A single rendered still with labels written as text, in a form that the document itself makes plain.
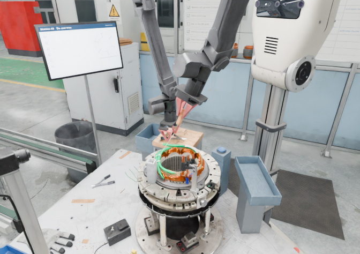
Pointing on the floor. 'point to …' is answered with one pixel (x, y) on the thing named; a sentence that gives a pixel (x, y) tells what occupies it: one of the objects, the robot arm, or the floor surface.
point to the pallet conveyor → (73, 162)
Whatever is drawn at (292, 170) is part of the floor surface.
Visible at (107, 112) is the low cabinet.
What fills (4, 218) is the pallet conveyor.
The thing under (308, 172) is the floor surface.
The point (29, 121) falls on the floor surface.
